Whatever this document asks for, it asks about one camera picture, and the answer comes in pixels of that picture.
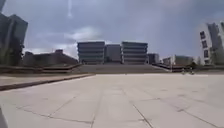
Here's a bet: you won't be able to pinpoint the low pale building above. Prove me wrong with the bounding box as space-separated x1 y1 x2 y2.
161 54 195 66

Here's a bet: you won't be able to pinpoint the low dark kerb wall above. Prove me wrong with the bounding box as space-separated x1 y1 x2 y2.
0 73 96 92

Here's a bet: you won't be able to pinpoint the pale concrete slab plaza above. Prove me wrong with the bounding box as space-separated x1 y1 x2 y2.
0 73 224 128

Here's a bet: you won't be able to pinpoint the person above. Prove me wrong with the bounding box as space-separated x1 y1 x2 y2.
188 66 195 76

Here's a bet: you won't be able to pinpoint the dark tall building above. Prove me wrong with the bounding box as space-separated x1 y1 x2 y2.
0 0 29 66

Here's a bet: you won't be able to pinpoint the wide grey stone stairs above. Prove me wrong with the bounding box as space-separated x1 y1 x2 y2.
73 63 171 75

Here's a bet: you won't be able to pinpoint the grey multi-storey building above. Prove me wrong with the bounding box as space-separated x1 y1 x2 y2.
76 40 160 66

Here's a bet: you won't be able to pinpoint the low dark building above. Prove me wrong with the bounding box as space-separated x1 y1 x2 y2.
21 49 80 67

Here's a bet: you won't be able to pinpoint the white tall building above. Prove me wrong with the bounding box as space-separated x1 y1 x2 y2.
198 21 224 66

